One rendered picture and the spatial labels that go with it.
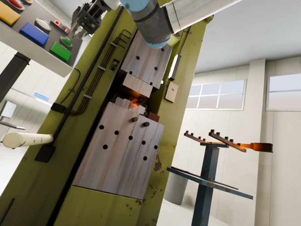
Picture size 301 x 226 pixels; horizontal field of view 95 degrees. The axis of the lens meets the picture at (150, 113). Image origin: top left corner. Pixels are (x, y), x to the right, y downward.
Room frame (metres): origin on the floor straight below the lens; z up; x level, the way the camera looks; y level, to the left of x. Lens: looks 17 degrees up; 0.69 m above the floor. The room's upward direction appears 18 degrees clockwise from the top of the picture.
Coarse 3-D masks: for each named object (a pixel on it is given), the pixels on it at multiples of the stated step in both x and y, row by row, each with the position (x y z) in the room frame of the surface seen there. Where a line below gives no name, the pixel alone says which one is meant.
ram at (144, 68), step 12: (132, 48) 0.80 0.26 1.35; (144, 48) 0.83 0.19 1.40; (156, 48) 0.86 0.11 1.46; (168, 48) 0.89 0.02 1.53; (132, 60) 0.81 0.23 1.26; (144, 60) 0.84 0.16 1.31; (156, 60) 0.87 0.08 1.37; (120, 72) 0.84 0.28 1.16; (132, 72) 0.83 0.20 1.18; (144, 72) 0.85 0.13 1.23; (156, 72) 0.88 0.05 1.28; (156, 84) 0.89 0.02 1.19
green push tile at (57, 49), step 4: (56, 44) 0.54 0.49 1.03; (52, 48) 0.52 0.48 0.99; (56, 48) 0.54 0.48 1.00; (60, 48) 0.55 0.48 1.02; (64, 48) 0.57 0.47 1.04; (52, 52) 0.53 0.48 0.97; (56, 52) 0.53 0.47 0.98; (60, 52) 0.55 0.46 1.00; (64, 52) 0.56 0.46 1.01; (68, 52) 0.58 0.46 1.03; (60, 56) 0.55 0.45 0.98; (64, 56) 0.56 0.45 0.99; (68, 56) 0.57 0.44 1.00; (64, 60) 0.56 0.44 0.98; (68, 60) 0.57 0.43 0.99
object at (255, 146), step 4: (244, 144) 0.80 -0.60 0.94; (248, 144) 0.78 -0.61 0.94; (252, 144) 0.76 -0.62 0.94; (256, 144) 0.75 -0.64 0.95; (260, 144) 0.73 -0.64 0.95; (264, 144) 0.72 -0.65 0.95; (268, 144) 0.70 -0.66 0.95; (272, 144) 0.69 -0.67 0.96; (248, 148) 0.80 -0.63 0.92; (252, 148) 0.76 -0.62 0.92; (256, 148) 0.75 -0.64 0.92; (260, 148) 0.73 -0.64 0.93; (264, 148) 0.71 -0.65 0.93; (268, 148) 0.70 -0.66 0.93; (272, 152) 0.69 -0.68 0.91
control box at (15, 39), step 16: (0, 0) 0.42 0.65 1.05; (32, 0) 0.50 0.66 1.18; (32, 16) 0.49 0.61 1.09; (48, 16) 0.55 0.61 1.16; (0, 32) 0.44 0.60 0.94; (16, 32) 0.44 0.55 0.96; (48, 32) 0.53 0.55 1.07; (64, 32) 0.60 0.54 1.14; (16, 48) 0.50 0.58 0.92; (32, 48) 0.50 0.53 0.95; (48, 48) 0.52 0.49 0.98; (80, 48) 0.65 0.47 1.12; (48, 64) 0.56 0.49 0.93; (64, 64) 0.56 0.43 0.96
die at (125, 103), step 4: (116, 100) 0.82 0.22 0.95; (120, 100) 0.82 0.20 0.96; (124, 100) 0.83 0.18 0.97; (128, 100) 0.84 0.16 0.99; (132, 100) 0.85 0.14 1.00; (120, 104) 0.83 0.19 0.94; (124, 104) 0.83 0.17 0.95; (128, 104) 0.84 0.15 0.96; (132, 104) 0.85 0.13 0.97; (128, 108) 0.85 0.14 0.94; (132, 108) 0.85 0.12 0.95; (136, 108) 0.86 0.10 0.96; (140, 108) 0.87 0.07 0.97; (144, 108) 0.88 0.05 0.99; (136, 112) 0.87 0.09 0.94; (140, 112) 0.87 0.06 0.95
